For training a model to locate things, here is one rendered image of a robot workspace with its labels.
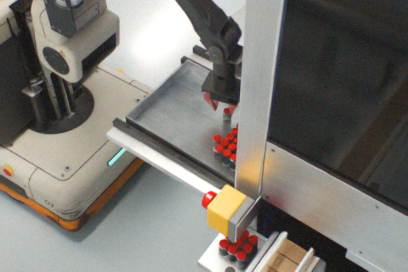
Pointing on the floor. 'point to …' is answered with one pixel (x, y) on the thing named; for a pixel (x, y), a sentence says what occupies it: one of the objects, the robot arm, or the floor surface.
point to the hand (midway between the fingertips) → (224, 109)
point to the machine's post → (259, 76)
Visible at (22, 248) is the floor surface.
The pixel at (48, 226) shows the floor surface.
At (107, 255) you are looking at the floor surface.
